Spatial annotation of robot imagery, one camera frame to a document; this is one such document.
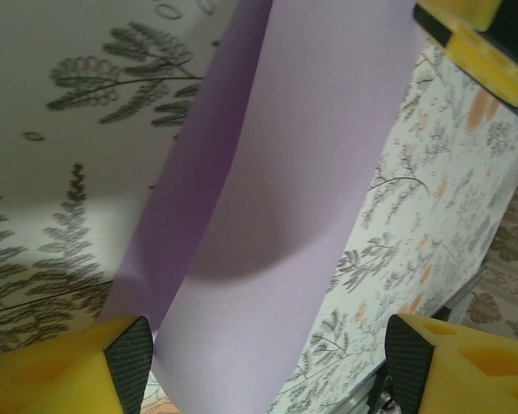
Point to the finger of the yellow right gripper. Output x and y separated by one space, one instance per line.
492 69
462 10

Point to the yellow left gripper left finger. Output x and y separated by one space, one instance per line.
47 379

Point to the floral patterned table cover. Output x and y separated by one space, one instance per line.
69 172

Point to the purple paper sheet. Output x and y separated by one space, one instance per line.
285 172

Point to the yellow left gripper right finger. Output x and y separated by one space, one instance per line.
479 379

